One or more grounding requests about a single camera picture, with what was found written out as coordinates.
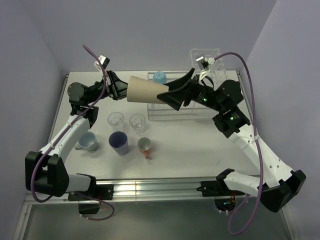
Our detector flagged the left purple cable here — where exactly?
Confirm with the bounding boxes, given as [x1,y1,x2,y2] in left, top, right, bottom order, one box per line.
[30,44,116,222]

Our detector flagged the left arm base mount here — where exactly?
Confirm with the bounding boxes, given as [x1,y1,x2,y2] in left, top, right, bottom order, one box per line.
[67,183,115,221]

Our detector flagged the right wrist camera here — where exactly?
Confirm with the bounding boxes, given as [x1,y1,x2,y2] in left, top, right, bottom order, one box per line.
[196,54,216,80]

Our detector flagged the light blue faceted mug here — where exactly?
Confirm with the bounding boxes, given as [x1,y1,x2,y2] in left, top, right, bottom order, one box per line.
[152,71,167,85]

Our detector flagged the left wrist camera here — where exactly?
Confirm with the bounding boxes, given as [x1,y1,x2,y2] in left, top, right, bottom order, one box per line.
[94,55,110,72]

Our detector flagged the purple cable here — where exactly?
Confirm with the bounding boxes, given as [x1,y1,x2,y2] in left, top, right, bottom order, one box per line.
[214,51,265,236]
[30,44,116,222]

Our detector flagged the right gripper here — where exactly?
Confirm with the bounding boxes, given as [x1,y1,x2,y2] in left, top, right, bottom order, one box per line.
[156,68,225,113]

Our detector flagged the beige tall tumbler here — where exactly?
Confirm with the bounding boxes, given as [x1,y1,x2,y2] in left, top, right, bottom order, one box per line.
[126,76,169,104]

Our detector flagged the clear glass left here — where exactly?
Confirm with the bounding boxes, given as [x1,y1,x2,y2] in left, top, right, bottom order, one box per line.
[107,112,125,132]

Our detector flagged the purple tumbler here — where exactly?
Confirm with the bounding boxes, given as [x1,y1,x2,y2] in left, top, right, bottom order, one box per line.
[108,131,129,156]

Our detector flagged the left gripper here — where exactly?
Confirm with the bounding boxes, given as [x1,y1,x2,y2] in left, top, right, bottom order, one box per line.
[86,70,140,105]

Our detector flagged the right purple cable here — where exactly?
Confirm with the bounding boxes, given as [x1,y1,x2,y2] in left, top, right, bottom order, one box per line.
[214,51,265,236]

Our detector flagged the white wire dish rack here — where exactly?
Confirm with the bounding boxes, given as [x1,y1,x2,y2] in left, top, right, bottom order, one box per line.
[147,70,218,121]

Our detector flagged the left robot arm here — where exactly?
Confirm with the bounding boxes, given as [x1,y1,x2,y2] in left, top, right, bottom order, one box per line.
[25,70,128,203]

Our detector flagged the orange espresso cup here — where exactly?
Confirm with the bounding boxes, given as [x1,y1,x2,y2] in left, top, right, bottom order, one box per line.
[137,137,152,159]

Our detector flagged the clear acrylic plate holder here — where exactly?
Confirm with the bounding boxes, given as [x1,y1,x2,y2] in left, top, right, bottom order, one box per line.
[187,48,228,89]

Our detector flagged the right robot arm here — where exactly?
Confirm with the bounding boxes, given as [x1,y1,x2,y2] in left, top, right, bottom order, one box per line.
[156,69,306,213]

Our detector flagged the clear glass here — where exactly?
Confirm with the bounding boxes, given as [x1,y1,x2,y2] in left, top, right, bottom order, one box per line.
[107,112,125,132]
[129,113,146,135]

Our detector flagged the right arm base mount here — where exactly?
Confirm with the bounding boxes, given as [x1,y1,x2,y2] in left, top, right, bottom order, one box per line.
[196,180,245,215]

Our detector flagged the pale blue teacup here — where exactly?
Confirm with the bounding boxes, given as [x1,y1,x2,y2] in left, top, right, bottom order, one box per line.
[74,131,99,152]

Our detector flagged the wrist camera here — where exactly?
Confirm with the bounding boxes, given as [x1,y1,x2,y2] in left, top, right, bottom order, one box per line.
[94,55,110,72]
[196,54,216,80]

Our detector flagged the clear glass right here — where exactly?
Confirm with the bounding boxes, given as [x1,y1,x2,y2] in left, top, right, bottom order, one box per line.
[129,113,146,135]

